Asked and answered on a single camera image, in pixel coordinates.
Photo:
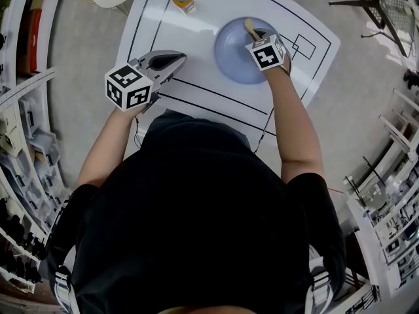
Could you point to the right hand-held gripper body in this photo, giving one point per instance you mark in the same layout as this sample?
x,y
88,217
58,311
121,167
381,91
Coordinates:
x,y
266,54

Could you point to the person's black shirt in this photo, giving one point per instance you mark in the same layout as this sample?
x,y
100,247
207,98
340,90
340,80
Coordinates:
x,y
196,224

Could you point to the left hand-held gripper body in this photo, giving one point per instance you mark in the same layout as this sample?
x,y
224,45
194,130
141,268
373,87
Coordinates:
x,y
127,87

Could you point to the white shelf rack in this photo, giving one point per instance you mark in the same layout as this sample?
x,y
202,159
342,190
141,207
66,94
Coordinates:
x,y
29,83

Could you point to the black lattice table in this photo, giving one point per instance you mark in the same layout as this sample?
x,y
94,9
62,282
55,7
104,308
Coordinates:
x,y
393,5

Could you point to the yellow sponge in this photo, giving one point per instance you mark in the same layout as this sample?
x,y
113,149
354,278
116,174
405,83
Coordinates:
x,y
249,24

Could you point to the person's right forearm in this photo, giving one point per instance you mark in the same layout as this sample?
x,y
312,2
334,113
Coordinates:
x,y
294,126

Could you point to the big blue plate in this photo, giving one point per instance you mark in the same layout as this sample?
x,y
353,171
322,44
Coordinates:
x,y
232,54

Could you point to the row of black caps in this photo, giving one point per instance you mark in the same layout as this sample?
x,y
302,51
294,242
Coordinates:
x,y
19,231

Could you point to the person's left forearm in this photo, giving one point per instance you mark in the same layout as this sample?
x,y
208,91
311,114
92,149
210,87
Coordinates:
x,y
104,146

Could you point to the white metal rack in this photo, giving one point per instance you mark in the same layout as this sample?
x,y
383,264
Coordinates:
x,y
397,136

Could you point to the red cardboard box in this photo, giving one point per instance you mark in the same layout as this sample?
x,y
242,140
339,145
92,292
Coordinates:
x,y
34,38

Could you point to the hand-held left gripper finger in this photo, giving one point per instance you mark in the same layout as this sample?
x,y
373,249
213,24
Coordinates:
x,y
168,70
163,56

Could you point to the yellow liquid bottle black cap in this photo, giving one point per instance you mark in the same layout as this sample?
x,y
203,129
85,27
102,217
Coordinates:
x,y
183,0

